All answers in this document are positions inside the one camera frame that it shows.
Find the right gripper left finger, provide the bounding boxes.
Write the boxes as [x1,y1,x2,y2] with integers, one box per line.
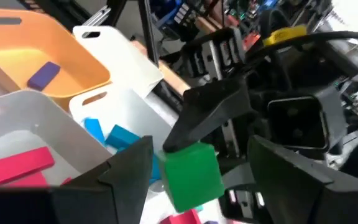
[51,135,154,224]

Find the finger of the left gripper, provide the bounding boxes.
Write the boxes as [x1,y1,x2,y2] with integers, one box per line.
[221,162,258,191]
[162,78,256,154]

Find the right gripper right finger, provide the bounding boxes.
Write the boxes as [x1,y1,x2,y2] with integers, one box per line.
[248,136,358,224]

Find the green cube block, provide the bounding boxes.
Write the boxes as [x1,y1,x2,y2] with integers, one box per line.
[157,141,226,214]

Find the pink blocks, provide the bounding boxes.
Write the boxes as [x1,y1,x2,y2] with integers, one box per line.
[0,146,56,187]
[6,171,49,188]

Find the purple wooden block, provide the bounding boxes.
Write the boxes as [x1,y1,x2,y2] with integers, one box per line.
[26,61,62,92]

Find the wooden table side board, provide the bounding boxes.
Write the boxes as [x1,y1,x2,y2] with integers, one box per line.
[131,39,192,96]

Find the white plastic bin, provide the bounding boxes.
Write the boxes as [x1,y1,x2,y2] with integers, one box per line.
[68,85,180,187]
[72,24,165,99]

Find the light grey plastic bin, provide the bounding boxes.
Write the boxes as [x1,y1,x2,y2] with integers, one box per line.
[0,89,113,187]

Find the orange plastic bin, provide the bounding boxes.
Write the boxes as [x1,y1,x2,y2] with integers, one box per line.
[0,7,111,111]

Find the yellow cable tag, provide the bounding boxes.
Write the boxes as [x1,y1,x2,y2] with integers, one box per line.
[262,24,309,47]

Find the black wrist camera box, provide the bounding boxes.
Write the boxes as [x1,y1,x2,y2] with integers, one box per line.
[265,85,349,153]

